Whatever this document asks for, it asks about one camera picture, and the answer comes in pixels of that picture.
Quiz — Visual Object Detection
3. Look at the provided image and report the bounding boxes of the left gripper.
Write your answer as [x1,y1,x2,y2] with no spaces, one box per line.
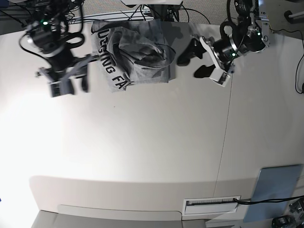
[177,36,236,78]

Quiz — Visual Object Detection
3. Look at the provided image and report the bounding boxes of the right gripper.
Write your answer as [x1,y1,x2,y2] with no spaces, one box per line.
[36,42,97,95]

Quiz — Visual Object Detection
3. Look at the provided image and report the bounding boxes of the grey T-shirt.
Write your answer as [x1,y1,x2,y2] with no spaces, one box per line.
[91,19,176,92]

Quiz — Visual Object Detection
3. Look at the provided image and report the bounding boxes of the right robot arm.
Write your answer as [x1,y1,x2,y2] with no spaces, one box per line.
[22,0,98,97]

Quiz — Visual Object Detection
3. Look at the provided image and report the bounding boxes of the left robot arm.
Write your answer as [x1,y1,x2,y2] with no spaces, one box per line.
[177,0,269,86]

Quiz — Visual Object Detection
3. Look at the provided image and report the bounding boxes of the blue-grey pad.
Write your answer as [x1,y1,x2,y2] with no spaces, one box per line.
[243,164,303,223]

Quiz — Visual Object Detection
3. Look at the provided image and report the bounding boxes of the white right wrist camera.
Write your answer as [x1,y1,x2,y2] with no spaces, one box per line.
[49,81,62,97]

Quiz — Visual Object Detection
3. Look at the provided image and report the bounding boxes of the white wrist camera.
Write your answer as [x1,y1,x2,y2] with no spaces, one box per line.
[209,68,231,87]
[49,81,62,97]

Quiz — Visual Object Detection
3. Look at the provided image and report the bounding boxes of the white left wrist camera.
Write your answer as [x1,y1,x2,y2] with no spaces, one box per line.
[209,68,231,87]

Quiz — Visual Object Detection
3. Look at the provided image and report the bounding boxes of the black cable at grommet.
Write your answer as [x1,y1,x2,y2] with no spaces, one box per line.
[234,196,304,205]

